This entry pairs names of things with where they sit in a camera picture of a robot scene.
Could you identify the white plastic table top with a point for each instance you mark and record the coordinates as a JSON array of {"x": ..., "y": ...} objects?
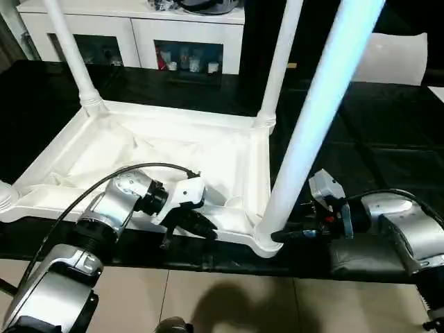
[{"x": 173, "y": 138}]

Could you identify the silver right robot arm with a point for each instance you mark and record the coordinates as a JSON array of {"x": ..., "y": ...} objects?
[{"x": 409, "y": 229}]

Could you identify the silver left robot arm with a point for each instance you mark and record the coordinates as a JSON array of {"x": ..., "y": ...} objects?
[{"x": 128, "y": 187}]

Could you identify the black table mat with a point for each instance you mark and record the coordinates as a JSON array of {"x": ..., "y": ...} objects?
[{"x": 381, "y": 138}]

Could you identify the dark robot left foot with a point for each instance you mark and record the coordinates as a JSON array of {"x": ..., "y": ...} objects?
[{"x": 173, "y": 326}]

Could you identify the black metal stand leg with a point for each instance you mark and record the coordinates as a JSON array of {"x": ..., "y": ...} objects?
[
  {"x": 8, "y": 286},
  {"x": 433, "y": 324}
]

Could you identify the red packet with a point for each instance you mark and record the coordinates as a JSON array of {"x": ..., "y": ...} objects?
[{"x": 161, "y": 60}]

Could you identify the white flat board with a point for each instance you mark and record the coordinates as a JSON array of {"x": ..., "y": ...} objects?
[{"x": 438, "y": 93}]

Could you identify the white bag with round fitting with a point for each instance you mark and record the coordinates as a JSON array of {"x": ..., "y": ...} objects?
[{"x": 392, "y": 59}]

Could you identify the black box with gold label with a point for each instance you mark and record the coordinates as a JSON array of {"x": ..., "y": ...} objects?
[{"x": 256, "y": 52}]

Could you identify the white glass-door cabinet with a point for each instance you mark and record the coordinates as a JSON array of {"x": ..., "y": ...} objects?
[{"x": 138, "y": 27}]

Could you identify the grey helmet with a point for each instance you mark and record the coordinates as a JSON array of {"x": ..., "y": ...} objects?
[{"x": 208, "y": 7}]

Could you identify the black tangled items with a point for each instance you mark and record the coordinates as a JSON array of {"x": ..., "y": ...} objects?
[{"x": 161, "y": 5}]

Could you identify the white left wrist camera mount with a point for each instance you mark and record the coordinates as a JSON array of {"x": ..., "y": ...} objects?
[{"x": 189, "y": 190}]

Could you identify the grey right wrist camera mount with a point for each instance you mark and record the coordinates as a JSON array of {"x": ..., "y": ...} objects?
[{"x": 322, "y": 184}]

